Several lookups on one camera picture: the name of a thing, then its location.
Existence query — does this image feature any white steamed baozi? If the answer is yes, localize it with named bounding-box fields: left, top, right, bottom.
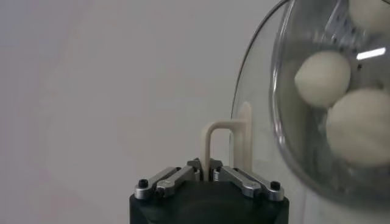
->
left=325, top=88, right=390, bottom=168
left=348, top=0, right=390, bottom=33
left=294, top=50, right=352, bottom=108

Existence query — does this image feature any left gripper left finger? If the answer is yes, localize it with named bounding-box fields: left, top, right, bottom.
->
left=133, top=158, right=202, bottom=200

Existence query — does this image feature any glass lid cream handle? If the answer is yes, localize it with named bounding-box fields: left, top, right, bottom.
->
left=200, top=0, right=390, bottom=224

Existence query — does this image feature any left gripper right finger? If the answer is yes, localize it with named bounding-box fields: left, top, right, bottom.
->
left=210, top=158, right=286, bottom=202

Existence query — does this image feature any stainless steel steamer basket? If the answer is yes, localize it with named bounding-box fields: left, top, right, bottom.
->
left=269, top=0, right=390, bottom=211

